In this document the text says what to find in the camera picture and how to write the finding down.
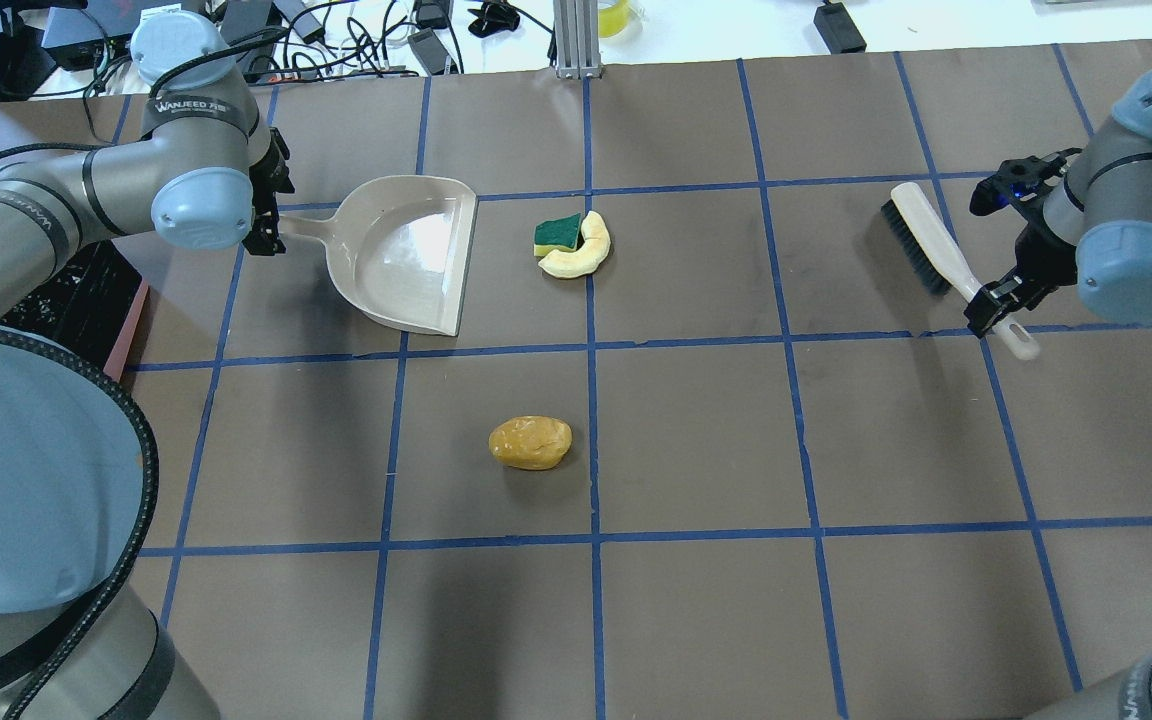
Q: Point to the green yellow sponge piece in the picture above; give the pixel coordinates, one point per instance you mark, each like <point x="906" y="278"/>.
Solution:
<point x="557" y="235"/>

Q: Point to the beige plastic dustpan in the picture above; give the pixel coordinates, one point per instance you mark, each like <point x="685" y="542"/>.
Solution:
<point x="397" y="249"/>

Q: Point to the pale yellow curved foam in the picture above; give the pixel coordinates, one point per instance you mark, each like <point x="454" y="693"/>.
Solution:
<point x="595" y="247"/>

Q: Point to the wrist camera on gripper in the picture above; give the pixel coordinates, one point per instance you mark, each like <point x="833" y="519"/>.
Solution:
<point x="1017" y="182"/>

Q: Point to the black power adapter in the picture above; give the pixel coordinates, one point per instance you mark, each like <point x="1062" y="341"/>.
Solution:
<point x="837" y="29"/>

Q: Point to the white hand brush black bristles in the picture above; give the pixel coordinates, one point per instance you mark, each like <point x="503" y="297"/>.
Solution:
<point x="941" y="266"/>

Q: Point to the aluminium frame post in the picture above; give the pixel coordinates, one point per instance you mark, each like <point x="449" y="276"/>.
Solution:
<point x="576" y="41"/>

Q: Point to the bin with black bag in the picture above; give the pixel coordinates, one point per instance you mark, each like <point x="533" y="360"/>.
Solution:
<point x="92" y="307"/>

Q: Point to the yellow tape roll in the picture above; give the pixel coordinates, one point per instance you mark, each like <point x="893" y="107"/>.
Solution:
<point x="615" y="19"/>

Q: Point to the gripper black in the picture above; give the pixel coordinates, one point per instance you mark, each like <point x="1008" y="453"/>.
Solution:
<point x="1042" y="256"/>
<point x="263" y="207"/>

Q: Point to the orange yellow potato lump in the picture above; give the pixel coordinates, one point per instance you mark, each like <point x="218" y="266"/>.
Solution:
<point x="531" y="442"/>

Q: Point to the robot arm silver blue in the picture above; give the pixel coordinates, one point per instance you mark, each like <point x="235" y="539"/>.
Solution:
<point x="79" y="466"/>
<point x="1089" y="222"/>

